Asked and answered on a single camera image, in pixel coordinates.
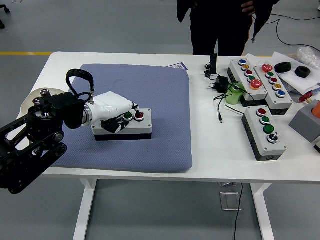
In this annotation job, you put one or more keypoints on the black office chair base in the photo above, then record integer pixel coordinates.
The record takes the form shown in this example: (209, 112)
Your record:
(2, 24)

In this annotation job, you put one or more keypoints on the white paper sheet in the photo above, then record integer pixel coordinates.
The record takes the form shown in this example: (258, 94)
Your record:
(255, 58)

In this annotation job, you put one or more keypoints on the clear plastic bag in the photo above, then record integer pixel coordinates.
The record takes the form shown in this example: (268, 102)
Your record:
(306, 53)

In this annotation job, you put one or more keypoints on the blue-grey padded mat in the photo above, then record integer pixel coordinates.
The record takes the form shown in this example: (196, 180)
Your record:
(137, 155)

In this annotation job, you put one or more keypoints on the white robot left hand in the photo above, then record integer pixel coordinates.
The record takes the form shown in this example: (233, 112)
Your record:
(110, 105)

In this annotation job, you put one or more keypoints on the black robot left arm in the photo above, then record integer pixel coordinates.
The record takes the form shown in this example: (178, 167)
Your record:
(25, 162)

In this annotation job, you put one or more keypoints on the white table leg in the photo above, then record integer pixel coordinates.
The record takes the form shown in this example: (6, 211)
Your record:
(83, 212)
(262, 212)

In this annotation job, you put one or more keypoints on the person's left hand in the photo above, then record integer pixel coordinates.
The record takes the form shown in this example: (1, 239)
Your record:
(248, 7)

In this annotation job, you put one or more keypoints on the grey four-button control box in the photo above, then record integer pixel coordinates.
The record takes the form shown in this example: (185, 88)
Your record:
(142, 127)
(272, 150)

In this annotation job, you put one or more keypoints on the purple label card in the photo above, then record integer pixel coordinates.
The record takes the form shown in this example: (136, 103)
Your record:
(178, 66)

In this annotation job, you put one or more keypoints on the white paper bag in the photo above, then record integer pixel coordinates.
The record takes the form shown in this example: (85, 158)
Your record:
(295, 82)

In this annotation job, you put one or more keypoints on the beige tape roll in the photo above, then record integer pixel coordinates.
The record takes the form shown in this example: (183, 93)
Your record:
(56, 91)

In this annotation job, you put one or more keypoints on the five-button box, blue end button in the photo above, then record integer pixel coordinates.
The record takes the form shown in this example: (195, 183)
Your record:
(237, 70)

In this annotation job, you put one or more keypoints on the red knob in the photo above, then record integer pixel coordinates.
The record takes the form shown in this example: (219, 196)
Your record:
(306, 97)

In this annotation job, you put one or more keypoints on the metal floor socket plate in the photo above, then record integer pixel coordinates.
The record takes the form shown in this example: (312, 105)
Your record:
(228, 201)

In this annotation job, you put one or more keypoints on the five-button box, red mushroom button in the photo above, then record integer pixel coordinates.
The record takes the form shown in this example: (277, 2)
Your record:
(262, 78)

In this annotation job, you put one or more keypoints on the green tape roll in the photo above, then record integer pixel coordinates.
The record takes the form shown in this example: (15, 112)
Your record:
(233, 97)

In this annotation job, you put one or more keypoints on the black upright device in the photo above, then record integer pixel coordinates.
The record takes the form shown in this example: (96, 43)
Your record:
(213, 65)

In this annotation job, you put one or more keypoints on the grey block with orange button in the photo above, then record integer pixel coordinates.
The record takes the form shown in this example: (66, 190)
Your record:
(302, 122)

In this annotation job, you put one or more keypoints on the black power adapter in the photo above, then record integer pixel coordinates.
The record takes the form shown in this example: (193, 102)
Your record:
(222, 81)

